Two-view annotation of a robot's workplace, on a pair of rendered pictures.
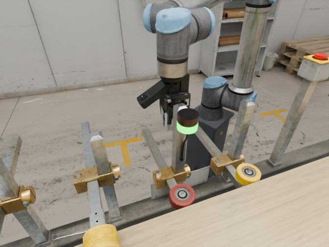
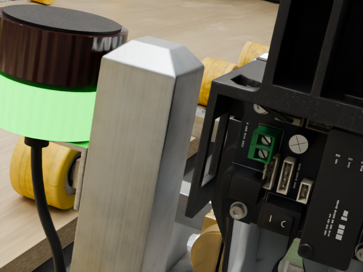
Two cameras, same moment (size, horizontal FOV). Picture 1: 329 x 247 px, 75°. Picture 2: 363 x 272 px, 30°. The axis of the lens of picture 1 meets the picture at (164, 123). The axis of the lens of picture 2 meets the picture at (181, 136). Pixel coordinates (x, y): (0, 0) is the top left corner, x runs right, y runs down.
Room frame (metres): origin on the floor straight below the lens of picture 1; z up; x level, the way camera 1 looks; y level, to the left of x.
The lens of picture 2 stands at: (0.73, -0.26, 1.20)
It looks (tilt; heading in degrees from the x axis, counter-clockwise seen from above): 18 degrees down; 129
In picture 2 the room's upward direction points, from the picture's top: 11 degrees clockwise
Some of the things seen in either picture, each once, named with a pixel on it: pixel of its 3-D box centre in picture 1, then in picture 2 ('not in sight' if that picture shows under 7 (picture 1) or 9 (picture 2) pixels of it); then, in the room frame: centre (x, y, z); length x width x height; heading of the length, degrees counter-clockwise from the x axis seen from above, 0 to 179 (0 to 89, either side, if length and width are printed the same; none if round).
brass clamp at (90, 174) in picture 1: (98, 176); (242, 231); (0.43, 0.21, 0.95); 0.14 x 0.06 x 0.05; 111
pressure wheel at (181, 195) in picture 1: (181, 203); not in sight; (0.40, -0.06, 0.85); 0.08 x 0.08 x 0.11
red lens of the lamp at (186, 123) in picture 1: (187, 117); (60, 44); (0.49, -0.07, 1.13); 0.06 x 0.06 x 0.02
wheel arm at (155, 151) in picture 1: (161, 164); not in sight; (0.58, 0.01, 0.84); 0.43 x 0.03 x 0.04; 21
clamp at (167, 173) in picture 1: (172, 175); not in sight; (0.52, -0.03, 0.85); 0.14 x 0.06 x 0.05; 111
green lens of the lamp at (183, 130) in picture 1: (187, 124); (53, 96); (0.49, -0.07, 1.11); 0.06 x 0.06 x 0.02
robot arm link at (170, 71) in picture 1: (171, 66); not in sight; (0.61, -0.02, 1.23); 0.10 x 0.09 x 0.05; 21
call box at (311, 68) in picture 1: (315, 68); not in sight; (0.71, -0.53, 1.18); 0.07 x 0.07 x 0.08; 21
